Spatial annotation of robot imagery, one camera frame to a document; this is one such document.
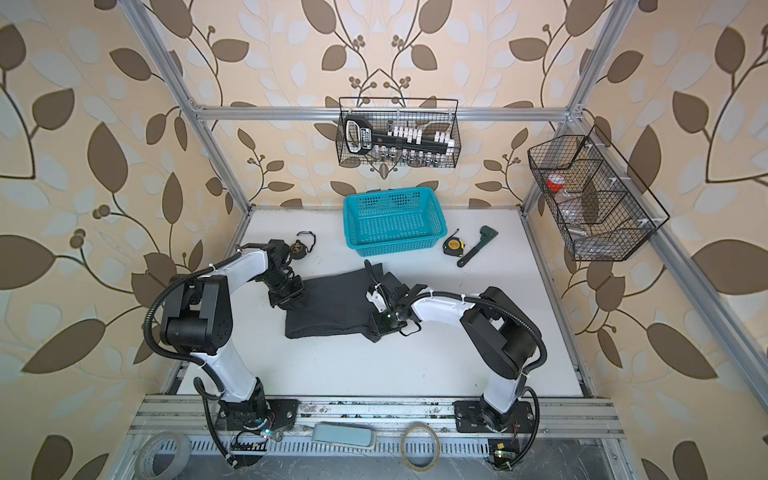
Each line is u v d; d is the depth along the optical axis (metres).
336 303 0.89
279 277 0.80
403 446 0.71
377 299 0.84
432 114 0.91
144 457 0.67
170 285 0.47
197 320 0.50
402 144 0.84
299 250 1.05
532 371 0.50
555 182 0.81
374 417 0.75
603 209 0.73
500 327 0.52
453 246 1.05
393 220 1.19
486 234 1.11
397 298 0.71
